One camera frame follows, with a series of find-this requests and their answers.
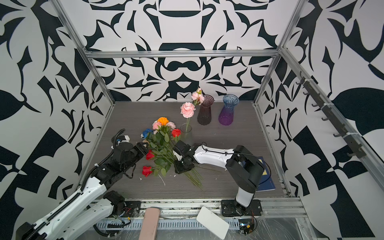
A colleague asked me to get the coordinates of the blue purple glass vase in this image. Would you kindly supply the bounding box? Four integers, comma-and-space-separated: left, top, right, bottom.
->
218, 94, 240, 126

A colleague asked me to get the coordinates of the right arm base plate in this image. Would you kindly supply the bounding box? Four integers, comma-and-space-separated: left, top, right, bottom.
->
221, 200, 263, 217

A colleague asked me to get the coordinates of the blue book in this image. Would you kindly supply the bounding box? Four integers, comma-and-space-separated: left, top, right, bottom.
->
257, 157, 276, 192

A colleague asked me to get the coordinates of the small pink flower sprig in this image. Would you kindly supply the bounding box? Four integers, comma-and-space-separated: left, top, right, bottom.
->
192, 88, 205, 106

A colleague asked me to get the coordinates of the red rose lower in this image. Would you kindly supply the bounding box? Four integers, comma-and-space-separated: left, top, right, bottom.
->
142, 165, 170, 177

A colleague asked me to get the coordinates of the pink rose flower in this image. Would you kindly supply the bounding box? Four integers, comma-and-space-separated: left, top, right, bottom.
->
153, 121, 163, 130

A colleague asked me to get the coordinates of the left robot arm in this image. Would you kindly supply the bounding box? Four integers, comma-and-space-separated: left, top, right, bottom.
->
16, 142, 149, 240

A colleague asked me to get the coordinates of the red rose upper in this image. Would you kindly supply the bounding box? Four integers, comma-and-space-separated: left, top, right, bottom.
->
172, 129, 181, 138

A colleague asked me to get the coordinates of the blue rose flower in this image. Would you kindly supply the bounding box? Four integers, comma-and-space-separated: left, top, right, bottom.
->
141, 129, 153, 139

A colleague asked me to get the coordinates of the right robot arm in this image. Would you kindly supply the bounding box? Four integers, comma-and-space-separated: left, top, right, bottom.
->
173, 141, 266, 208

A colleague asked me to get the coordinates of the clear glass vase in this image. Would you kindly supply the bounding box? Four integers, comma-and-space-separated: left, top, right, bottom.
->
180, 123, 194, 146

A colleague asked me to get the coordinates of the maroon glass vase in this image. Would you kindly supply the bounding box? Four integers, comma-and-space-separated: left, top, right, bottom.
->
197, 95, 214, 126

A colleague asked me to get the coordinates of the wall hook rail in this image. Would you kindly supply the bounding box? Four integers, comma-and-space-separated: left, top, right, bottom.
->
297, 73, 367, 159

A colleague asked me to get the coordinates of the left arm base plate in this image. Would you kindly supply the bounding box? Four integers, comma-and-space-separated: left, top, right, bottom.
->
112, 201, 142, 218

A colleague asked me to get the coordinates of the large pink peony flower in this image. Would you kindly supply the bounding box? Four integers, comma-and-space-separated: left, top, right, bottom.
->
181, 102, 196, 133

